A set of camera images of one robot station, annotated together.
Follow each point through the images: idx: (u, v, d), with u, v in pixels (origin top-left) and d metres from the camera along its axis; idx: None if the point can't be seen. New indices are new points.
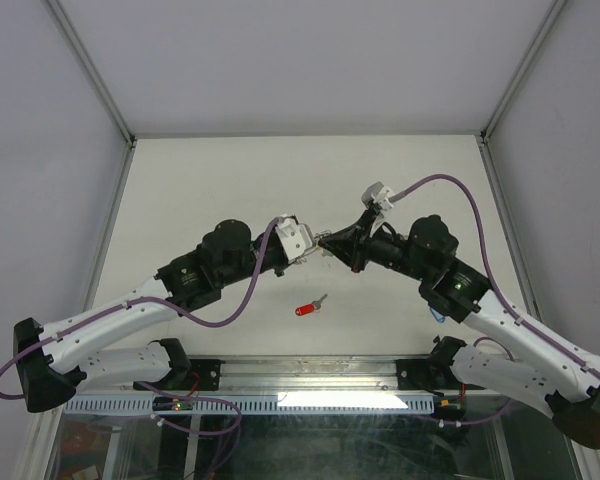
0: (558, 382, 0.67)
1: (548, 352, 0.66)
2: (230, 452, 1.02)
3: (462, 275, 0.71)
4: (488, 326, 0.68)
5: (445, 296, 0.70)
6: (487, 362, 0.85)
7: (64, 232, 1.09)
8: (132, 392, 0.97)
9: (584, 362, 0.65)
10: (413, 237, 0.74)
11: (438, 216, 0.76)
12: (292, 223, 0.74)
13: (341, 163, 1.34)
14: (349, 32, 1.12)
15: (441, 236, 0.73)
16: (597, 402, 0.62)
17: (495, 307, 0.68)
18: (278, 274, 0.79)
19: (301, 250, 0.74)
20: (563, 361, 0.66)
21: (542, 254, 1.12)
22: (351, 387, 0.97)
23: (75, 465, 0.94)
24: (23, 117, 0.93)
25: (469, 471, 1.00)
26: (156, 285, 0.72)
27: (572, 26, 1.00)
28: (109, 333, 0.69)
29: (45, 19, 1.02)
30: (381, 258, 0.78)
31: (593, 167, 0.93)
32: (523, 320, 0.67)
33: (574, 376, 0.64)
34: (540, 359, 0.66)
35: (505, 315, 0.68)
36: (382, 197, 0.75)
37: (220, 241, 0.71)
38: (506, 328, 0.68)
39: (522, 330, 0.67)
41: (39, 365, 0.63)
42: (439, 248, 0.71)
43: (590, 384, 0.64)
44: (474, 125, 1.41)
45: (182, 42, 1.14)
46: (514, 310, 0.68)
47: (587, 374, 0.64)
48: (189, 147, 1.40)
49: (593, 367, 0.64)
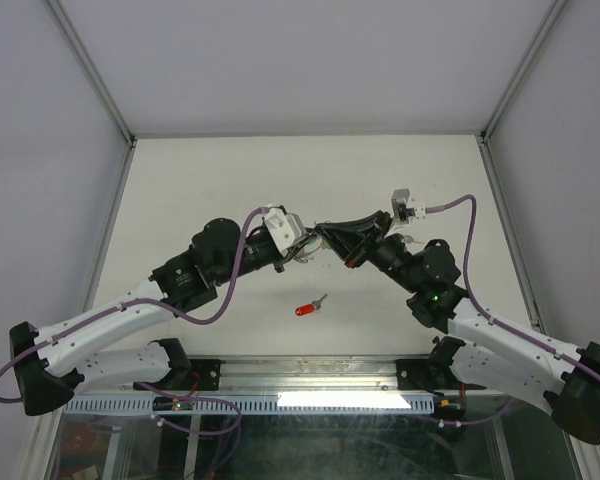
0: (539, 374, 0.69)
1: (519, 345, 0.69)
2: (230, 452, 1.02)
3: (450, 291, 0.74)
4: (466, 330, 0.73)
5: (430, 311, 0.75)
6: (487, 361, 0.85)
7: (64, 232, 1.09)
8: (132, 392, 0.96)
9: (555, 349, 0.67)
10: (424, 263, 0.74)
11: (449, 247, 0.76)
12: (281, 213, 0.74)
13: (342, 163, 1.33)
14: (349, 32, 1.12)
15: (448, 268, 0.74)
16: (573, 386, 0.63)
17: (469, 312, 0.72)
18: (278, 270, 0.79)
19: (290, 240, 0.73)
20: (536, 352, 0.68)
21: (542, 254, 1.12)
22: (351, 387, 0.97)
23: (75, 465, 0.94)
24: (21, 117, 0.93)
25: (469, 472, 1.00)
26: (152, 286, 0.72)
27: (573, 26, 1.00)
28: (105, 335, 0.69)
29: (44, 19, 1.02)
30: (379, 263, 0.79)
31: (592, 167, 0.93)
32: (495, 319, 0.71)
33: (547, 365, 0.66)
34: (516, 353, 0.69)
35: (479, 316, 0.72)
36: (418, 207, 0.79)
37: (212, 240, 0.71)
38: (480, 328, 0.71)
39: (495, 328, 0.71)
41: (35, 368, 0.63)
42: (444, 279, 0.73)
43: (564, 370, 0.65)
44: (474, 125, 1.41)
45: (182, 42, 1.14)
46: (486, 311, 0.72)
47: (560, 361, 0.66)
48: (189, 147, 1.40)
49: (564, 353, 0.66)
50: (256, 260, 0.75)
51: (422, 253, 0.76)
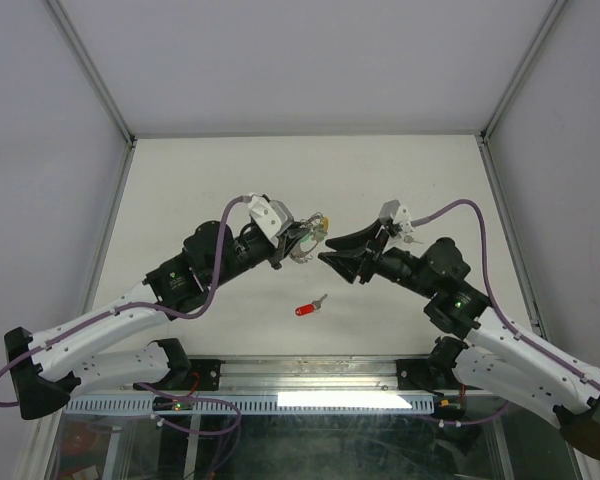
0: (560, 394, 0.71)
1: (547, 364, 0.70)
2: (230, 452, 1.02)
3: (470, 294, 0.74)
4: (487, 342, 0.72)
5: (448, 315, 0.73)
6: (492, 367, 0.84)
7: (64, 233, 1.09)
8: (132, 392, 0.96)
9: (583, 374, 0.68)
10: (429, 261, 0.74)
11: (453, 241, 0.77)
12: (263, 202, 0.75)
13: (341, 163, 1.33)
14: (349, 31, 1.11)
15: (456, 263, 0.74)
16: (597, 411, 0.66)
17: (494, 325, 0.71)
18: (274, 265, 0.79)
19: (277, 225, 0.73)
20: (562, 373, 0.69)
21: (542, 254, 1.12)
22: (351, 387, 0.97)
23: (75, 465, 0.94)
24: (21, 117, 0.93)
25: (469, 472, 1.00)
26: (146, 289, 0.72)
27: (572, 26, 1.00)
28: (98, 340, 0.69)
29: (44, 19, 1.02)
30: (388, 274, 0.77)
31: (591, 167, 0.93)
32: (521, 336, 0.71)
33: (574, 388, 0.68)
34: (541, 372, 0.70)
35: (505, 331, 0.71)
36: (403, 220, 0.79)
37: (203, 244, 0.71)
38: (506, 343, 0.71)
39: (521, 345, 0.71)
41: (29, 374, 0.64)
42: (454, 276, 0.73)
43: (590, 395, 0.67)
44: (473, 125, 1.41)
45: (182, 42, 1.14)
46: (513, 326, 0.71)
47: (587, 385, 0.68)
48: (188, 147, 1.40)
49: (592, 378, 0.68)
50: (250, 258, 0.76)
51: (426, 251, 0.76)
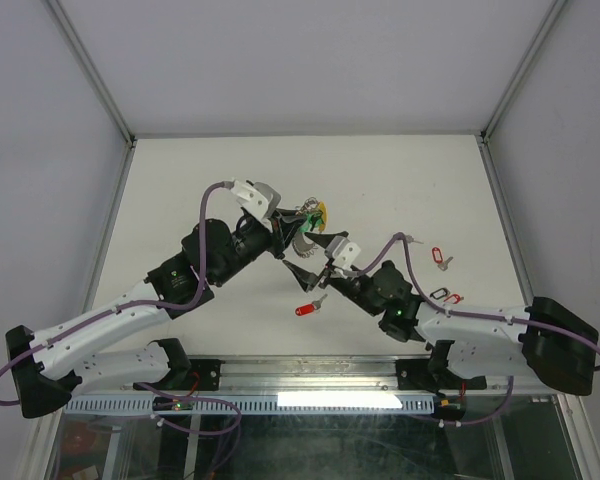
0: (505, 346, 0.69)
1: (478, 324, 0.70)
2: (230, 452, 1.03)
3: (411, 302, 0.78)
4: (433, 331, 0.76)
5: (400, 326, 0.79)
6: (474, 351, 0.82)
7: (64, 232, 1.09)
8: (132, 392, 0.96)
9: (504, 316, 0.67)
10: (376, 286, 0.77)
11: (391, 262, 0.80)
12: (246, 185, 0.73)
13: (341, 162, 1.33)
14: (349, 31, 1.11)
15: (398, 282, 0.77)
16: (530, 344, 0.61)
17: (427, 314, 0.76)
18: (277, 254, 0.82)
19: (265, 206, 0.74)
20: (492, 325, 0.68)
21: (543, 254, 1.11)
22: (352, 387, 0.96)
23: (75, 465, 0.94)
24: (21, 116, 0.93)
25: (468, 471, 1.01)
26: (147, 288, 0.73)
27: (573, 26, 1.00)
28: (100, 339, 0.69)
29: (45, 20, 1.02)
30: (343, 288, 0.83)
31: (592, 166, 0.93)
32: (450, 310, 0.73)
33: (505, 334, 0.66)
34: (476, 334, 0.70)
35: (438, 314, 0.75)
36: (339, 265, 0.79)
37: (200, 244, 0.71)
38: (442, 325, 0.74)
39: (454, 319, 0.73)
41: (31, 371, 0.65)
42: (399, 296, 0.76)
43: (520, 333, 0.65)
44: (473, 126, 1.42)
45: (181, 42, 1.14)
46: (440, 306, 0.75)
47: (514, 325, 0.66)
48: (188, 146, 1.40)
49: (515, 315, 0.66)
50: (249, 251, 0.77)
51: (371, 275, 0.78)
